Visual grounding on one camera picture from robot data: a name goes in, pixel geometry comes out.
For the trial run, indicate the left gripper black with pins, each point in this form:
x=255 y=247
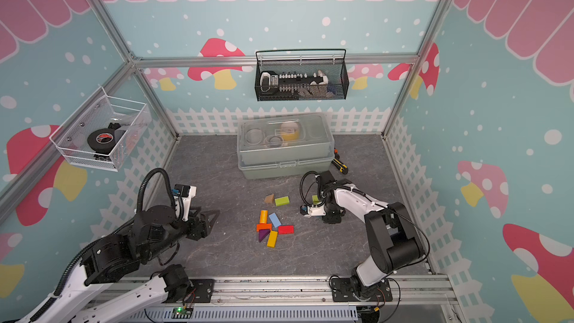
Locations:
x=197 y=233

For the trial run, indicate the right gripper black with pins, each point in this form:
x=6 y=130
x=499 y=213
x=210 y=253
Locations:
x=331 y=220

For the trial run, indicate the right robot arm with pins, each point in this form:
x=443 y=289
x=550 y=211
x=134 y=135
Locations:
x=395 y=240

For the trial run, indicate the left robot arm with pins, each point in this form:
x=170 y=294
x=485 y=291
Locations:
x=163 y=217

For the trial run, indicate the yellow black screwdriver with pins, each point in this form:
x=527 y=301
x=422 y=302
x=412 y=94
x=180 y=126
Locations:
x=340 y=166

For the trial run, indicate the red block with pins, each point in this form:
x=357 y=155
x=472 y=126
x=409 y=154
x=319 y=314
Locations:
x=285 y=230

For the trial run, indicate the green block top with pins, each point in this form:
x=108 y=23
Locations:
x=282 y=201

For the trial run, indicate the light blue block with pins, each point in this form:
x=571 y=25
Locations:
x=275 y=221

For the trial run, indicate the purple triangle block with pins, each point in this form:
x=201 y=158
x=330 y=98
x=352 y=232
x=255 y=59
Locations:
x=262 y=234

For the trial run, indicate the orange yellow supermarket block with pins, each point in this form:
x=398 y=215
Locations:
x=263 y=218

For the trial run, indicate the translucent plastic storage box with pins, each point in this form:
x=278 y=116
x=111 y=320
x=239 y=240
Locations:
x=284 y=146

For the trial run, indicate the green lit circuit board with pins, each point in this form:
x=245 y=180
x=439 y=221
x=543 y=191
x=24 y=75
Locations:
x=182 y=313

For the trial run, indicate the black tape roll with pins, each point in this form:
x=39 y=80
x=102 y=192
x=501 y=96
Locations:
x=102 y=141

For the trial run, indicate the white black tool in basket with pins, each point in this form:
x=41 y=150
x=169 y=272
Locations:
x=292 y=84

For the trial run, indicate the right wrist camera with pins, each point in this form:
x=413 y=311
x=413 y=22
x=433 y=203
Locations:
x=312 y=211

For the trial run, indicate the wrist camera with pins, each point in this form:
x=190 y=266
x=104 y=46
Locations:
x=312 y=211
x=183 y=194

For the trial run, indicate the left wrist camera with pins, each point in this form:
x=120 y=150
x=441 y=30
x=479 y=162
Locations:
x=183 y=194

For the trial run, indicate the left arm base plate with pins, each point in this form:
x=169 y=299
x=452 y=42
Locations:
x=200 y=291

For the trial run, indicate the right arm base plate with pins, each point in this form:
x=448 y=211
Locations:
x=352 y=290

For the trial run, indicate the black wire mesh basket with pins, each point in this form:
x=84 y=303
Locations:
x=330 y=62

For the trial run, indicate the white wire basket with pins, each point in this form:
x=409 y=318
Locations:
x=129 y=118

